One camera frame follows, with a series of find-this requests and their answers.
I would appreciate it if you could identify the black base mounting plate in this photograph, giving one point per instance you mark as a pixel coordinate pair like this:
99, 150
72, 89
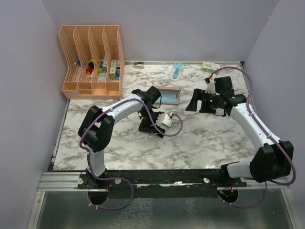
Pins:
177, 183

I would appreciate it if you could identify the pink glasses case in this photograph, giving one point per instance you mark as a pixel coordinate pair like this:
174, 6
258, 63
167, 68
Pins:
168, 90

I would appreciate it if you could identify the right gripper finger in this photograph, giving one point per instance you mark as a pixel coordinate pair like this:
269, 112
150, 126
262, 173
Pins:
207, 108
198, 95

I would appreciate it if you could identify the blue white packaged item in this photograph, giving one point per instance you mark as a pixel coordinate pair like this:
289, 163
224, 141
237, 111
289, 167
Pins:
176, 71

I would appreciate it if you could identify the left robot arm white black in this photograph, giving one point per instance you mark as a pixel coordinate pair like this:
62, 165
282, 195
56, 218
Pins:
97, 127

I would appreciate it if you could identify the peach desk file organizer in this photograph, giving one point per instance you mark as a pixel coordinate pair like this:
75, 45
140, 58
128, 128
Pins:
95, 61

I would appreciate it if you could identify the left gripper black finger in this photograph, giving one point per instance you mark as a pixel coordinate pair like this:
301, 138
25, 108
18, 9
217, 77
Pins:
160, 133
146, 129

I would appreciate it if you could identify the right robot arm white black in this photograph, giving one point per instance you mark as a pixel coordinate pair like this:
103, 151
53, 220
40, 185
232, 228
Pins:
272, 155

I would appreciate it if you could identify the green white box in organizer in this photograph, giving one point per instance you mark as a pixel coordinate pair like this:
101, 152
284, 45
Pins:
113, 68

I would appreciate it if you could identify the black sunglasses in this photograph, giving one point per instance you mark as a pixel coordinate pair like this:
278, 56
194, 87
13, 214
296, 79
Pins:
152, 133

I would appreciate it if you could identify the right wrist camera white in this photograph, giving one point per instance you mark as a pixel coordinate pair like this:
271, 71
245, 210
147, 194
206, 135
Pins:
210, 86

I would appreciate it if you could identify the red black small bottle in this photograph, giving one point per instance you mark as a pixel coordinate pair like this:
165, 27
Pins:
90, 68

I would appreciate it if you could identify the aluminium rail frame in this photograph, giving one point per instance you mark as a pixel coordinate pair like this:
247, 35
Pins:
58, 181

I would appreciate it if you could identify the light blue cleaning cloth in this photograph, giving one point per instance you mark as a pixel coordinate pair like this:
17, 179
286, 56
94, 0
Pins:
169, 99

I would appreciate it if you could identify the small white green box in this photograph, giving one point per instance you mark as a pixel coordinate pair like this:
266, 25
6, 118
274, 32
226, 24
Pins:
209, 67

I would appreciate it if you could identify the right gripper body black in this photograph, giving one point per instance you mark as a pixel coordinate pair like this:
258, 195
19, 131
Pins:
212, 98

